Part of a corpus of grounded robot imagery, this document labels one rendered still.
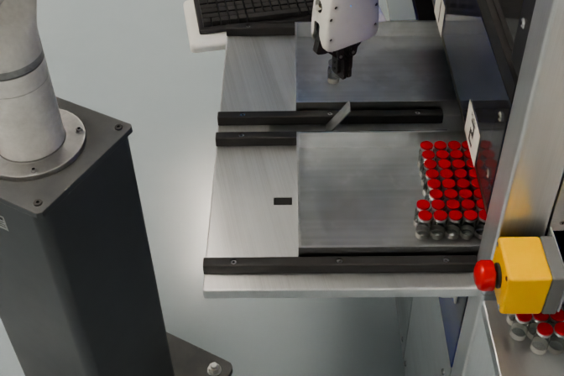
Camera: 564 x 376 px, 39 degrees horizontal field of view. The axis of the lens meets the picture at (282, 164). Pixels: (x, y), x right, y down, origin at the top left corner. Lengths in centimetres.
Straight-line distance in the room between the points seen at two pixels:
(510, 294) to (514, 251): 5
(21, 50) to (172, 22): 208
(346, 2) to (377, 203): 32
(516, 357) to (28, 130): 84
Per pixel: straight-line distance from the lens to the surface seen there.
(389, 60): 159
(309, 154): 136
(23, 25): 133
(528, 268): 103
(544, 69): 92
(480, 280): 104
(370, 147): 138
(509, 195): 104
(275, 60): 158
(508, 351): 114
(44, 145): 143
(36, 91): 137
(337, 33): 123
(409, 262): 118
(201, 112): 287
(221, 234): 124
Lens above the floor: 180
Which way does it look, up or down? 43 degrees down
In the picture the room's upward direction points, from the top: 1 degrees counter-clockwise
